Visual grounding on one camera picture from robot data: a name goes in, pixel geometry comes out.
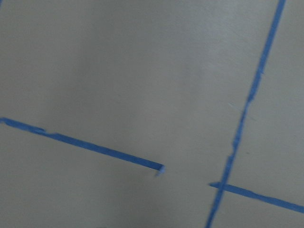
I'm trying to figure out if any short blue tape strip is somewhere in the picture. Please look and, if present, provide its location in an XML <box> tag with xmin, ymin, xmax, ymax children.
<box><xmin>0</xmin><ymin>117</ymin><xmax>165</xmax><ymax>176</ymax></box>

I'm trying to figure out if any long blue tape strip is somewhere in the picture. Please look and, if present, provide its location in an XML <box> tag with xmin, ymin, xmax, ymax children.
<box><xmin>204</xmin><ymin>0</ymin><xmax>286</xmax><ymax>228</ymax></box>

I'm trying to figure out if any crossing blue tape strip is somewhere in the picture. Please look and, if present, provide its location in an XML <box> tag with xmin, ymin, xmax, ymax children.
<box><xmin>223</xmin><ymin>184</ymin><xmax>304</xmax><ymax>214</ymax></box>

